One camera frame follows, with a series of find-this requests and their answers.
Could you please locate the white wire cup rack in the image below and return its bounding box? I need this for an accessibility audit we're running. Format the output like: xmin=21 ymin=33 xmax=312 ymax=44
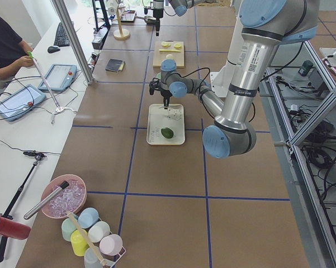
xmin=94 ymin=220 xmax=126 ymax=267

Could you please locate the bamboo cutting board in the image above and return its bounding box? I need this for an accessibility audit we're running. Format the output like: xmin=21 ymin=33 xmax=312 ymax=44
xmin=153 ymin=41 xmax=185 ymax=68

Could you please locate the wooden stand base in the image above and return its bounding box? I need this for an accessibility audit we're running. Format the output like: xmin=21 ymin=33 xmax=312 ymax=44
xmin=113 ymin=7 xmax=130 ymax=41

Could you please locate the cream plastic spoon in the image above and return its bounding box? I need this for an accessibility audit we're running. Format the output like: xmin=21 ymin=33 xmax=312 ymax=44
xmin=168 ymin=104 xmax=183 ymax=109

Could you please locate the steel tube black tip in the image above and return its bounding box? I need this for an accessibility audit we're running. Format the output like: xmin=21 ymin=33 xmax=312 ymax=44
xmin=23 ymin=181 xmax=69 ymax=220

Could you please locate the grey folded cloth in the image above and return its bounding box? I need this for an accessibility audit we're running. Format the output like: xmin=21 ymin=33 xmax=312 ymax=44
xmin=105 ymin=59 xmax=123 ymax=72

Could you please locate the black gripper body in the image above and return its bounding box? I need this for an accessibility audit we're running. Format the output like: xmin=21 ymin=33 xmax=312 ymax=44
xmin=149 ymin=78 xmax=172 ymax=102
xmin=153 ymin=0 xmax=164 ymax=21

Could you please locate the black keyboard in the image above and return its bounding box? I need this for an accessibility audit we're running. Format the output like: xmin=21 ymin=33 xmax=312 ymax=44
xmin=54 ymin=22 xmax=70 ymax=47

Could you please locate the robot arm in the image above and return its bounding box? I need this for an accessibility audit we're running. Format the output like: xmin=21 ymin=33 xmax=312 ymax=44
xmin=149 ymin=0 xmax=205 ymax=36
xmin=149 ymin=1 xmax=320 ymax=158

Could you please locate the yellow plastic knife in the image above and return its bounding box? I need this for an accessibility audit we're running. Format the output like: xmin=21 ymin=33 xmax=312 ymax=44
xmin=158 ymin=49 xmax=182 ymax=52

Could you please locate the yellow sponge cloth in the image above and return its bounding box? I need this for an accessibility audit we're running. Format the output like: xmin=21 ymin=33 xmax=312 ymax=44
xmin=118 ymin=61 xmax=125 ymax=72

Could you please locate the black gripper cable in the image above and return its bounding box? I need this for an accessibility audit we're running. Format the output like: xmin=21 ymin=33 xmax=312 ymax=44
xmin=178 ymin=68 xmax=258 ymax=123

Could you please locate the cream bear tray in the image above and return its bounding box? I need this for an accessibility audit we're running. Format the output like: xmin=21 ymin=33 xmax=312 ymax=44
xmin=146 ymin=104 xmax=185 ymax=145

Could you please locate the far teach pendant tablet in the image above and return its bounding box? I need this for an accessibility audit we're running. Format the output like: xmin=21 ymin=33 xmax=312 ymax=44
xmin=45 ymin=64 xmax=77 ymax=92

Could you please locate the pink bowl with ice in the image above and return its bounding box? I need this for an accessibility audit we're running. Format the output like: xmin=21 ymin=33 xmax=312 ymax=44
xmin=41 ymin=174 xmax=87 ymax=219

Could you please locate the teach pendant tablet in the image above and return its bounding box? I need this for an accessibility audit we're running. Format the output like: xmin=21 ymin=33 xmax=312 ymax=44
xmin=0 ymin=84 xmax=46 ymax=121
xmin=45 ymin=64 xmax=77 ymax=92

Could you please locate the yellow cup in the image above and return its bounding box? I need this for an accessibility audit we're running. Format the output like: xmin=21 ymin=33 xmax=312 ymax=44
xmin=70 ymin=229 xmax=89 ymax=257

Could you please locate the aluminium side frame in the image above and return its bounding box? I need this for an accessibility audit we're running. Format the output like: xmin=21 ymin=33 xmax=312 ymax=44
xmin=260 ymin=35 xmax=336 ymax=267

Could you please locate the silver pole green handle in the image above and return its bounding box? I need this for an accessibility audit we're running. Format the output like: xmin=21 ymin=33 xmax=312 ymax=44
xmin=26 ymin=51 xmax=64 ymax=114

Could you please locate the aluminium frame post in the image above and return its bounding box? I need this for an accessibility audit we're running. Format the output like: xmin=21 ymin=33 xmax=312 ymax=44
xmin=52 ymin=0 xmax=94 ymax=85

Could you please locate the blue cup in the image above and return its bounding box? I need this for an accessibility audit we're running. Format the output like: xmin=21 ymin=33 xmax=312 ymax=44
xmin=78 ymin=207 xmax=99 ymax=229

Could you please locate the lemon slice far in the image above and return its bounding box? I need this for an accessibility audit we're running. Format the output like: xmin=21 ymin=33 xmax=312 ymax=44
xmin=161 ymin=42 xmax=171 ymax=47

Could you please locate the near teach pendant tablet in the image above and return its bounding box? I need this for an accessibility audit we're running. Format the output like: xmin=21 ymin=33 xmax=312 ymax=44
xmin=0 ymin=84 xmax=46 ymax=121

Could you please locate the black computer mouse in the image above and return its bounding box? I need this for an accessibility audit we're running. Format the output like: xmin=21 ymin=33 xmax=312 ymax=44
xmin=47 ymin=45 xmax=60 ymax=54

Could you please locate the person in black shirt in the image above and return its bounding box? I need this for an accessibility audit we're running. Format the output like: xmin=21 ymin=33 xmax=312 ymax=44
xmin=0 ymin=17 xmax=34 ymax=80

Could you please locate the white cup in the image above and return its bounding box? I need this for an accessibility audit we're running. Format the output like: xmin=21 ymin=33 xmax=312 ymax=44
xmin=88 ymin=221 xmax=110 ymax=243

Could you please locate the green cup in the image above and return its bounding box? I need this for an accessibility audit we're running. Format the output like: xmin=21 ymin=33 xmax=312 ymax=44
xmin=61 ymin=218 xmax=76 ymax=242

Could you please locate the black selfie stick tripod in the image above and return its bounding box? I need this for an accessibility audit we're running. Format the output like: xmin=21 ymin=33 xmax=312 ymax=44
xmin=0 ymin=151 xmax=46 ymax=262

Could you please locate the red cylinder cup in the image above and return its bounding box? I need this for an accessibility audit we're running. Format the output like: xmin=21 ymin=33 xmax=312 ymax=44
xmin=0 ymin=216 xmax=31 ymax=240

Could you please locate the grey cup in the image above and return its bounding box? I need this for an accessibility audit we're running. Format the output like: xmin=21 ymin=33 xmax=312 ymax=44
xmin=84 ymin=248 xmax=103 ymax=268

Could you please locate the pink cup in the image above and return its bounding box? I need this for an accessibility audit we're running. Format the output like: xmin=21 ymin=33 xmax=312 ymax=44
xmin=99 ymin=234 xmax=123 ymax=256

